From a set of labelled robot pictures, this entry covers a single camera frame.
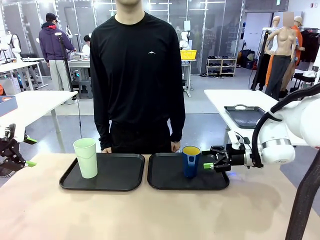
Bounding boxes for black plastic tray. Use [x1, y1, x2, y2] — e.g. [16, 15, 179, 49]
[147, 152, 230, 191]
[59, 152, 146, 192]

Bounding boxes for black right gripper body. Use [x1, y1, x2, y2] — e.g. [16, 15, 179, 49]
[226, 144, 248, 167]

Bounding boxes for blue box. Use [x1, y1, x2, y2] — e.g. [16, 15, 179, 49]
[0, 95, 19, 117]

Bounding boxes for wooden shoe rack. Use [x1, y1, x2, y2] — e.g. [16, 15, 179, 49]
[205, 56, 238, 79]

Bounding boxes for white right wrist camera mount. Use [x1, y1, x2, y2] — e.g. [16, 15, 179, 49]
[226, 131, 251, 151]

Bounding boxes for mannequin in orange clothes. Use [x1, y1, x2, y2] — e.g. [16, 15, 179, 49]
[265, 16, 306, 86]

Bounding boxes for rack of dark clothes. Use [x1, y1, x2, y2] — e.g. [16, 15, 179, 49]
[299, 27, 320, 64]

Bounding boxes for dark grey handled tray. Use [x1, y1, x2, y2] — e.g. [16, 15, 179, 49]
[223, 104, 267, 129]

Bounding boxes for black tripod pole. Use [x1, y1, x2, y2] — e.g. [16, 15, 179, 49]
[57, 34, 75, 93]

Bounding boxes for person's right forearm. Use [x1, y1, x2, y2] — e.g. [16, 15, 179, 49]
[94, 107, 113, 151]

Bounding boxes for bare mannequin with grey trousers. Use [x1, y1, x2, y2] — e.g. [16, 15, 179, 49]
[264, 11, 301, 100]

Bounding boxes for yellow plastic basket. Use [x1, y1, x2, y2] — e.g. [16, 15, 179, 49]
[179, 49, 198, 60]

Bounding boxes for person in black shirt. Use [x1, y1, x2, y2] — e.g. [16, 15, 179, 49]
[89, 0, 186, 155]

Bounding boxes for grey step stool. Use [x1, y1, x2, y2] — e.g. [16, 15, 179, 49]
[78, 79, 94, 100]

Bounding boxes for blue mug yellow inside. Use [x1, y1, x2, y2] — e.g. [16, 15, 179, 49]
[181, 146, 202, 178]

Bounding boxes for person in white clothes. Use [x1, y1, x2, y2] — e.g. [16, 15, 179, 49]
[81, 34, 91, 58]

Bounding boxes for black right arm cable sleeve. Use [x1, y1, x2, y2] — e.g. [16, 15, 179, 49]
[251, 83, 320, 240]

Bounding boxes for white background desk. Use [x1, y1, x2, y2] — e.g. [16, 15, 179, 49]
[0, 57, 46, 91]

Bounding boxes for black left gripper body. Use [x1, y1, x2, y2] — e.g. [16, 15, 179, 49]
[0, 139, 19, 166]

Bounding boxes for person's left forearm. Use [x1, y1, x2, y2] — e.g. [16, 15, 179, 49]
[169, 107, 186, 144]

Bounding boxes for person in purple jacket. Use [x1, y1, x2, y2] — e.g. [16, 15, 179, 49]
[38, 12, 76, 92]

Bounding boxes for pale green plastic cup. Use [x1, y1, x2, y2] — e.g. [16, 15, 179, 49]
[72, 137, 98, 179]

